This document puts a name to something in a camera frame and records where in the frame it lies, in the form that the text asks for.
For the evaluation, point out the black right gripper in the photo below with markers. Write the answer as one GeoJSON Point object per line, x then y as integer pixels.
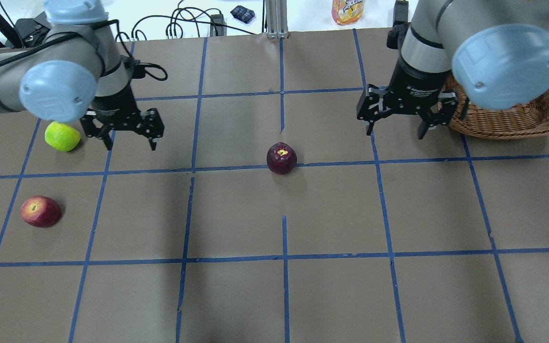
{"type": "Point", "coordinates": [419, 79]}

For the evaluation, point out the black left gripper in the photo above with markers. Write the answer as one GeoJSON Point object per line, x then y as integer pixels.
{"type": "Point", "coordinates": [114, 105]}

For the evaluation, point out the red apple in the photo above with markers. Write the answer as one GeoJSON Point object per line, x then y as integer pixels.
{"type": "Point", "coordinates": [41, 212]}

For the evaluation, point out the dark purple apple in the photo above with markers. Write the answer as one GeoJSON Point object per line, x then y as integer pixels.
{"type": "Point", "coordinates": [281, 158]}

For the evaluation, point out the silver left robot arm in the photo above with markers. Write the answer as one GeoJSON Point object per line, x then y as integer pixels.
{"type": "Point", "coordinates": [78, 74]}

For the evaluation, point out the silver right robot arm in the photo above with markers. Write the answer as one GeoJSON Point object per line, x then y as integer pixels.
{"type": "Point", "coordinates": [454, 53]}

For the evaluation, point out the woven wicker basket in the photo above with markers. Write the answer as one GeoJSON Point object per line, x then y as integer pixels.
{"type": "Point", "coordinates": [523, 121]}

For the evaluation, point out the green apple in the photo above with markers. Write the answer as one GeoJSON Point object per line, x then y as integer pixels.
{"type": "Point", "coordinates": [62, 137]}

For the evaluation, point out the orange juice bottle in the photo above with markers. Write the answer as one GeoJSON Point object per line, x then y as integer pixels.
{"type": "Point", "coordinates": [346, 12]}

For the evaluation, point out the black power adapter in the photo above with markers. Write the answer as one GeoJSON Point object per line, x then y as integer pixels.
{"type": "Point", "coordinates": [218, 26]}

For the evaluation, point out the small dark blue pouch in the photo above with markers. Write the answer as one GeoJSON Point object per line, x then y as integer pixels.
{"type": "Point", "coordinates": [243, 14]}

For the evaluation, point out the aluminium frame post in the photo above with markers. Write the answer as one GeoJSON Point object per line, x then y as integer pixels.
{"type": "Point", "coordinates": [276, 25]}

